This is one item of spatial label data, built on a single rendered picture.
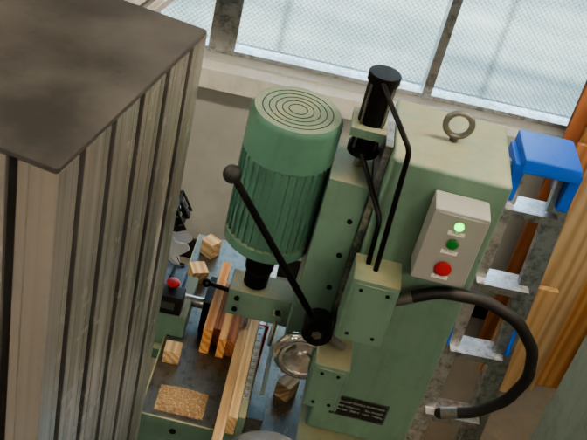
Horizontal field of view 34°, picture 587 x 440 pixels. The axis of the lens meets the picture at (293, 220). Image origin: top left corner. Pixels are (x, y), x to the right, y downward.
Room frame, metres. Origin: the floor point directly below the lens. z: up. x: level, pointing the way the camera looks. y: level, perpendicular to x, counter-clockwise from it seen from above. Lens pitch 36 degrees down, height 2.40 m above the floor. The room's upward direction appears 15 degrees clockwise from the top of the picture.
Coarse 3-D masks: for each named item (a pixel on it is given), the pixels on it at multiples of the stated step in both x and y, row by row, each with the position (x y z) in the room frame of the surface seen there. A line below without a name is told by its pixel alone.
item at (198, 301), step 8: (216, 280) 1.62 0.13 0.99; (208, 288) 1.59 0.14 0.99; (192, 296) 1.58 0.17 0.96; (208, 296) 1.56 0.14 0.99; (192, 304) 1.57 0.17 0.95; (200, 304) 1.57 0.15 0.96; (208, 304) 1.54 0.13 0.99; (208, 312) 1.54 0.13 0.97; (200, 320) 1.54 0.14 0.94; (200, 328) 1.54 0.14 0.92
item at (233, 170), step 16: (224, 176) 1.40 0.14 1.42; (240, 176) 1.41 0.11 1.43; (240, 192) 1.41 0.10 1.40; (272, 240) 1.41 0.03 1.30; (288, 272) 1.41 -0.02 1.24; (304, 304) 1.41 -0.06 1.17; (304, 320) 1.42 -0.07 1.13; (320, 320) 1.40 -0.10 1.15; (304, 336) 1.39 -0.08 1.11; (320, 336) 1.39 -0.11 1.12
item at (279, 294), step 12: (240, 276) 1.56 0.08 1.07; (240, 288) 1.53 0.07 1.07; (276, 288) 1.56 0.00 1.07; (288, 288) 1.57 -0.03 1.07; (228, 300) 1.52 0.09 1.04; (240, 300) 1.52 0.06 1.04; (252, 300) 1.52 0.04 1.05; (264, 300) 1.52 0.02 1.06; (276, 300) 1.52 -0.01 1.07; (288, 300) 1.53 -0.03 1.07; (228, 312) 1.52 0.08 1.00; (240, 312) 1.52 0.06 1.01; (252, 312) 1.52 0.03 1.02; (264, 312) 1.52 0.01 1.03; (288, 312) 1.52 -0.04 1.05
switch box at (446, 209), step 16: (448, 192) 1.45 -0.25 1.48; (432, 208) 1.42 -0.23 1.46; (448, 208) 1.40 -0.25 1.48; (464, 208) 1.41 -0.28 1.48; (480, 208) 1.43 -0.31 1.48; (432, 224) 1.39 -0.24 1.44; (448, 224) 1.39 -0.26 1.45; (480, 224) 1.39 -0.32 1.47; (432, 240) 1.39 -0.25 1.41; (464, 240) 1.39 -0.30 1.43; (480, 240) 1.40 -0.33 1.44; (416, 256) 1.40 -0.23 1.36; (432, 256) 1.39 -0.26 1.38; (448, 256) 1.39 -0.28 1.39; (464, 256) 1.39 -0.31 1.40; (416, 272) 1.39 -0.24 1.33; (432, 272) 1.39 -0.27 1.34; (464, 272) 1.39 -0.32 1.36
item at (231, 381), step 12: (240, 324) 1.56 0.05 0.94; (240, 336) 1.52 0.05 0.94; (240, 348) 1.49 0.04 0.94; (240, 360) 1.45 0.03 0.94; (228, 372) 1.41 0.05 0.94; (228, 384) 1.38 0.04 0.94; (228, 396) 1.35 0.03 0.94; (228, 408) 1.32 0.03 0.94; (216, 420) 1.28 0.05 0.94; (216, 432) 1.25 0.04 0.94
